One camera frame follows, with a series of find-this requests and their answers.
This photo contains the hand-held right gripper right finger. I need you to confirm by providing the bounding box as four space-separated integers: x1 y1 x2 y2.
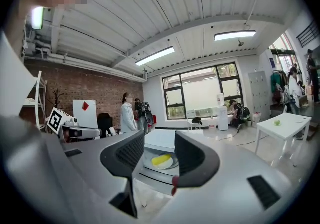
174 130 221 189

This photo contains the white square table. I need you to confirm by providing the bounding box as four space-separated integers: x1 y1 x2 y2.
254 112 313 167

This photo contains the grey metal locker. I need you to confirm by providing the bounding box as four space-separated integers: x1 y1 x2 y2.
247 70 271 116

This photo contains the black framed window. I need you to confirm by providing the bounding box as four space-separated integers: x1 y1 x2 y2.
161 61 245 120

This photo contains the person's right hand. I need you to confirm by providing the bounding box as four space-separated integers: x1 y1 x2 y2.
170 175 180 197

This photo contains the clothes rack with garments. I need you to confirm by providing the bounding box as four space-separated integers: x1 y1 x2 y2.
269 69 288 105

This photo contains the white shelf rack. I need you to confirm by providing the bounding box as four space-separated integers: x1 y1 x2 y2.
22 70 49 133

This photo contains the long ceiling light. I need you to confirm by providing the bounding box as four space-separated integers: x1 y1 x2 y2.
134 45 176 66
214 29 258 42
31 5 45 30

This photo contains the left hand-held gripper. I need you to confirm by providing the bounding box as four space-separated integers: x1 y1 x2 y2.
46 107 103 143

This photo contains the white plate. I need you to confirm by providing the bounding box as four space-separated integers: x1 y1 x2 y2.
151 154 174 170

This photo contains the black office chair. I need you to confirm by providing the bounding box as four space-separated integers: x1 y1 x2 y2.
96 112 115 139

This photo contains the dark coat stand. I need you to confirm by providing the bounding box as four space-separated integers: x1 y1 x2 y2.
48 88 65 110

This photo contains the white cabinet with red diamond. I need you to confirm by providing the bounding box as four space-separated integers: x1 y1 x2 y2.
72 99 99 130

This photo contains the small white side table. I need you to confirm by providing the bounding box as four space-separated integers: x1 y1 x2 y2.
186 109 205 131

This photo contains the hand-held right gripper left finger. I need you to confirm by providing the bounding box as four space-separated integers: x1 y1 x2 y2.
99 130 146 219

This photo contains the white water dispenser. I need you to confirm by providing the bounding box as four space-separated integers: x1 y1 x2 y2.
216 93 230 131

